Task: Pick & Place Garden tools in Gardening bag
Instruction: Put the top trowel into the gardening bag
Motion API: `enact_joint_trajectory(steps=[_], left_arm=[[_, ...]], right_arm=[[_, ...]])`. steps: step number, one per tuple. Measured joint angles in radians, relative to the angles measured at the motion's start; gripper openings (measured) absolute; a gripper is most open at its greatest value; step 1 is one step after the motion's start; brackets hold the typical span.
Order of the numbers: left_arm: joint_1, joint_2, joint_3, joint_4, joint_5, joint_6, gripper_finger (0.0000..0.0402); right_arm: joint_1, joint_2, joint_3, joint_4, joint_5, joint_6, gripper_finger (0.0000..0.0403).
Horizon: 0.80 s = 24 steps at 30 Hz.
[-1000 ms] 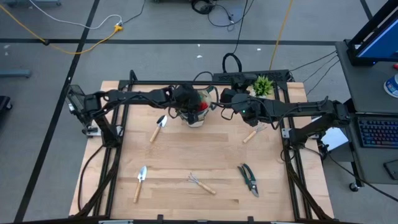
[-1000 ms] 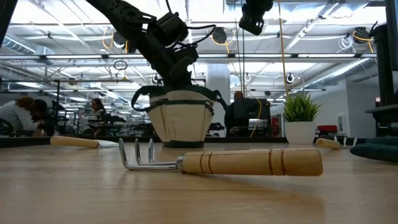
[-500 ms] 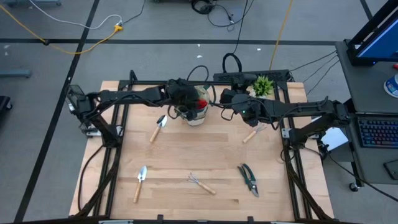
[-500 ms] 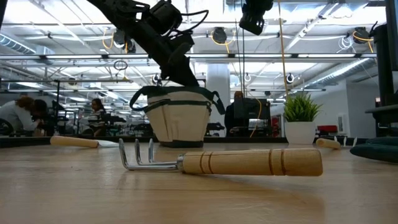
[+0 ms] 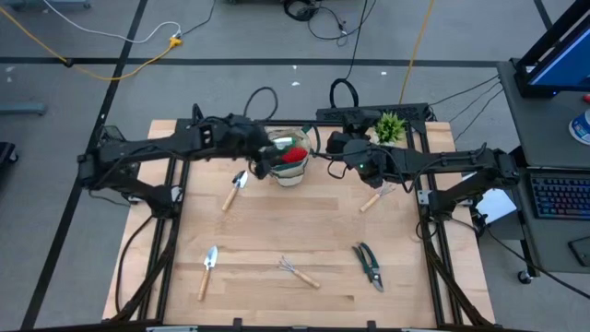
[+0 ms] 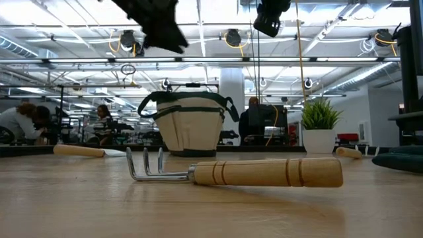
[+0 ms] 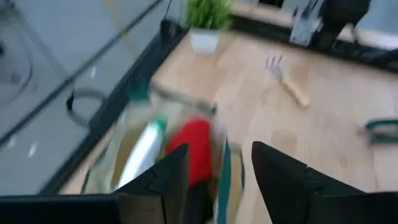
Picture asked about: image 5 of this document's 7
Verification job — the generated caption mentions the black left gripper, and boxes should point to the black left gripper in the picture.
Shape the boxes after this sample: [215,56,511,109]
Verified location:
[219,113,274,184]

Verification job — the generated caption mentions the wooden handled hand trowel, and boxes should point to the wooden handled hand trowel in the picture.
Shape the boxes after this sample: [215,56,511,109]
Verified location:
[221,169,250,213]
[196,244,219,302]

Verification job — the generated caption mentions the cream green canvas gardening bag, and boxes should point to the cream green canvas gardening bag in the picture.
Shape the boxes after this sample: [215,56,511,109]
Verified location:
[265,127,314,188]

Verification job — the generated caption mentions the black red gardening gloves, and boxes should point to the black red gardening gloves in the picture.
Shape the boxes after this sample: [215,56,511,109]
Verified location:
[275,146,310,168]

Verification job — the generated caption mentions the wooden handled hand rake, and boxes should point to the wooden handled hand rake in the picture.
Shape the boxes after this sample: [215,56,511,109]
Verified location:
[359,183,396,214]
[277,255,322,291]

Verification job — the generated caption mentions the green handled pruning shears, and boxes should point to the green handled pruning shears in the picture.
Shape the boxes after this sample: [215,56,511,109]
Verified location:
[351,242,385,293]

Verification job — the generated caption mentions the black perforated power box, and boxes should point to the black perforated power box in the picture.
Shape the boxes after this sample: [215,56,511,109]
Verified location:
[314,102,431,124]

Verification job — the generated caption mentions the green plant in white pot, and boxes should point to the green plant in white pot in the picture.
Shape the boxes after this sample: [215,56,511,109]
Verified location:
[372,111,408,148]

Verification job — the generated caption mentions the black mesh control box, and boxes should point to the black mesh control box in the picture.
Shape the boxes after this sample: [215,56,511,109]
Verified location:
[97,124,126,145]

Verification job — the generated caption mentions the white paper sheet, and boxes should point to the white paper sheet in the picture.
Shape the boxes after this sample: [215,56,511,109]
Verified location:
[462,171,518,226]

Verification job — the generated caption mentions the dark grey computer desk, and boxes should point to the dark grey computer desk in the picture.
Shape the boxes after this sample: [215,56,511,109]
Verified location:
[496,58,590,276]

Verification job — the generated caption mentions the backlit black keyboard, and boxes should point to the backlit black keyboard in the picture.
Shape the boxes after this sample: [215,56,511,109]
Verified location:
[528,172,590,221]

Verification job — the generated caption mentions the computer monitor with blue screen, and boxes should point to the computer monitor with blue screen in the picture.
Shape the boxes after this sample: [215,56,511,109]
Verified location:
[513,0,590,99]

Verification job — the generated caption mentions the grey metal table foot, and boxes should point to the grey metal table foot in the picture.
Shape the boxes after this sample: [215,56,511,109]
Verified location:
[0,101,48,117]
[3,0,92,12]

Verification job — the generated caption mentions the white tub with blue label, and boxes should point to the white tub with blue label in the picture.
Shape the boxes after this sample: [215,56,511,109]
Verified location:
[568,109,590,147]

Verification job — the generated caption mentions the black chair base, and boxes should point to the black chair base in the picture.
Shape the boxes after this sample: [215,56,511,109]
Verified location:
[0,141,20,167]

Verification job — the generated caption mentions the black flat device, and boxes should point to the black flat device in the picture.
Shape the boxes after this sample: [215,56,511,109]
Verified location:
[567,235,590,268]

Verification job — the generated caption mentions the black aluminium table frame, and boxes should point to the black aluminium table frame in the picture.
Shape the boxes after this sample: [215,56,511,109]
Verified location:
[103,103,497,332]

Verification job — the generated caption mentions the black coiled cable loop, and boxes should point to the black coiled cable loop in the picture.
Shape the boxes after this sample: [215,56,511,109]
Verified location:
[328,77,360,110]

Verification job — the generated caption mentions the hanging yellow cable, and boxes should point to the hanging yellow cable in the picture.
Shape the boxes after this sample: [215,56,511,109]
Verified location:
[397,0,437,105]

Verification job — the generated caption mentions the black floor cable bundle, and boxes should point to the black floor cable bundle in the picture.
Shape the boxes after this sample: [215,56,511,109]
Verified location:
[281,0,378,48]

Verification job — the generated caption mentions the yellow floor extension cord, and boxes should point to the yellow floor extension cord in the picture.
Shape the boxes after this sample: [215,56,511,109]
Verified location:
[0,6,183,82]

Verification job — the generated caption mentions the white floor cable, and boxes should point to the white floor cable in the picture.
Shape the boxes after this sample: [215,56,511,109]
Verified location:
[42,0,183,45]

